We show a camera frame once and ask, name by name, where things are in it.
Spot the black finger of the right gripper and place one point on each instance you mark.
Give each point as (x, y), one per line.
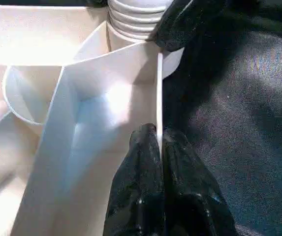
(187, 22)

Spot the white plastic table top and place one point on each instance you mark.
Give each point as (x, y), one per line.
(81, 108)

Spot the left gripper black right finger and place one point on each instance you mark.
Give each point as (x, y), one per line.
(195, 196)

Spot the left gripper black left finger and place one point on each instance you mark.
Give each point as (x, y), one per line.
(136, 191)

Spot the black plastic mat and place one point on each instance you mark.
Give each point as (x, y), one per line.
(239, 123)

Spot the white plastic table leg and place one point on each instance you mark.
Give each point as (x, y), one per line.
(131, 19)

